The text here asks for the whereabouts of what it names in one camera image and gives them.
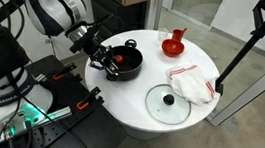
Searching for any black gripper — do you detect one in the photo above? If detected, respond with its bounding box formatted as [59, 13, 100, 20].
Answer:
[83, 33, 125, 80]

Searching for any black cooking pot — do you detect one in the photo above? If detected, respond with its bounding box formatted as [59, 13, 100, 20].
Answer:
[105, 36, 146, 85]

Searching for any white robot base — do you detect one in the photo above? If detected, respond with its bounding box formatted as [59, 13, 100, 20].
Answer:
[0, 65, 56, 148]

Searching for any small red spoon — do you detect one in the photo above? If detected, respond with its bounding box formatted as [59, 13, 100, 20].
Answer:
[180, 26, 188, 38]

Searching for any small orange tomato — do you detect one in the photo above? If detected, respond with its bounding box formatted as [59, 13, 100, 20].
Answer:
[113, 54, 125, 65]

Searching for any clear glass cup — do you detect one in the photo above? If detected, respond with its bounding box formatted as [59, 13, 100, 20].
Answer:
[156, 27, 171, 44]

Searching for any red bowl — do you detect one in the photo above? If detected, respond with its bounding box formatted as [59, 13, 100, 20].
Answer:
[160, 37, 187, 60]

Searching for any glass lid with black knob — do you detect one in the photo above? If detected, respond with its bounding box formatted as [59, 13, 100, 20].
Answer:
[142, 81, 194, 128]

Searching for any red cup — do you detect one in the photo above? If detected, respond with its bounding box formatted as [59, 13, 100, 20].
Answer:
[171, 27, 186, 43]

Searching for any black perforated mounting table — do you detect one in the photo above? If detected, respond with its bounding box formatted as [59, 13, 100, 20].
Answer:
[16, 51, 136, 148]

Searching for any white towel with red stripes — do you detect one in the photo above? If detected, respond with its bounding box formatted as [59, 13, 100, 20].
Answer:
[163, 60, 224, 109]

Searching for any black tripod stand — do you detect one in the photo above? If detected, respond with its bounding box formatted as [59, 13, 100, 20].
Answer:
[214, 0, 265, 100]

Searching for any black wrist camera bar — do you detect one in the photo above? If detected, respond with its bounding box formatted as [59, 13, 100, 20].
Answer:
[69, 21, 104, 57]

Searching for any black clamp with orange handle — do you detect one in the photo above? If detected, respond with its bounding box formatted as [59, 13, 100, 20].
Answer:
[75, 84, 102, 113]
[51, 60, 77, 84]

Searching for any aluminium rail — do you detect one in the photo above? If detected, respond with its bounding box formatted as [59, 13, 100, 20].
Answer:
[30, 102, 73, 126]

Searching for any black base cable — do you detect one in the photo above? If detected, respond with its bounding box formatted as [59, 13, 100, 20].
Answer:
[0, 69, 103, 148]

